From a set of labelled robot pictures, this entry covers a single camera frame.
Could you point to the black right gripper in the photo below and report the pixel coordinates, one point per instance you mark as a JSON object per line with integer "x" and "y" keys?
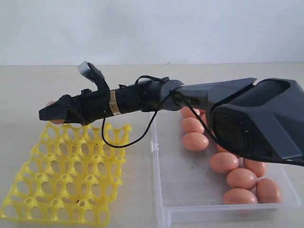
{"x": 83, "y": 109}

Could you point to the yellow plastic egg tray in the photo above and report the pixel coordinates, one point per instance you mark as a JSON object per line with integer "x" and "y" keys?
{"x": 72, "y": 176}

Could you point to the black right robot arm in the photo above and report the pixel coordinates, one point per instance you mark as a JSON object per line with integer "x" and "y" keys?
{"x": 258, "y": 120}

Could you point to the brown egg back left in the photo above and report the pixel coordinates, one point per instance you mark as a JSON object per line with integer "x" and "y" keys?
{"x": 191, "y": 124}

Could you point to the brown egg left side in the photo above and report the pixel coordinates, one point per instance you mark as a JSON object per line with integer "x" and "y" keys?
{"x": 195, "y": 142}

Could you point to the clear plastic bin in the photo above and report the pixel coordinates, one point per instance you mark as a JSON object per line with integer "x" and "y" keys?
{"x": 188, "y": 190}

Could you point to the brown egg under gripper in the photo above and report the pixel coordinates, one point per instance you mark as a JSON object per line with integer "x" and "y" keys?
{"x": 221, "y": 149}

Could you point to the brown egg middle left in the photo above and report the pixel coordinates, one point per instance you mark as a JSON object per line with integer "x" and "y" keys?
{"x": 223, "y": 162}

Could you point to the brown egg second row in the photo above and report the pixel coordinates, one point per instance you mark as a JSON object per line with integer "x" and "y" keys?
{"x": 242, "y": 178}

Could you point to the brown egg front left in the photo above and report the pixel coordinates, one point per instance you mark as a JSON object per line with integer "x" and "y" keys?
{"x": 239, "y": 196}

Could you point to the brown egg middle right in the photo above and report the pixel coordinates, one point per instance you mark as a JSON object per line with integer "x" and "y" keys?
{"x": 257, "y": 167}

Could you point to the brown egg front right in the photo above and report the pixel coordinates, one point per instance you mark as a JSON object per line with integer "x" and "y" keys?
{"x": 268, "y": 191}

